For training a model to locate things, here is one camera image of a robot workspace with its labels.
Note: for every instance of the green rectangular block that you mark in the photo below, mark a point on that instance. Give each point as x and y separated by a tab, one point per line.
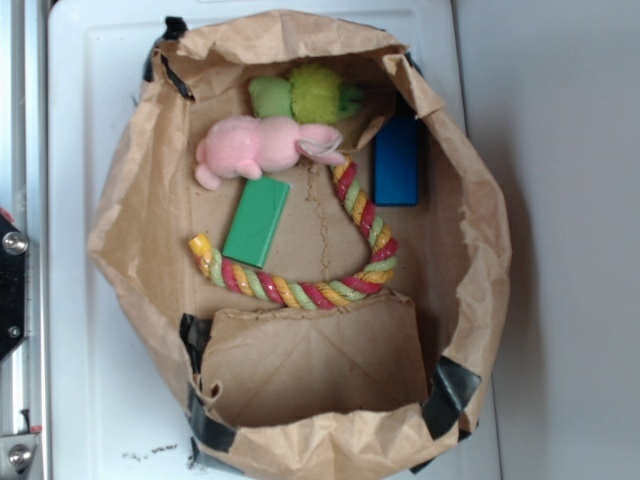
255	221

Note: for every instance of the aluminium frame rail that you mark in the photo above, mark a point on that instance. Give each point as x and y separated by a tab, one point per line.
24	443

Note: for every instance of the pink plush toy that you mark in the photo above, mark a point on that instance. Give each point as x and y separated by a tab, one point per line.
248	147

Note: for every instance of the brown paper bag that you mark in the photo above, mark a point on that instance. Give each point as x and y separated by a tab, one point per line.
365	346

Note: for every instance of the blue rectangular block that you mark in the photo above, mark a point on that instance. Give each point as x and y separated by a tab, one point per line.
395	177

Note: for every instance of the green fuzzy plush toy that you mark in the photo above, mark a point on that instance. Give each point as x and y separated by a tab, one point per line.
312	93

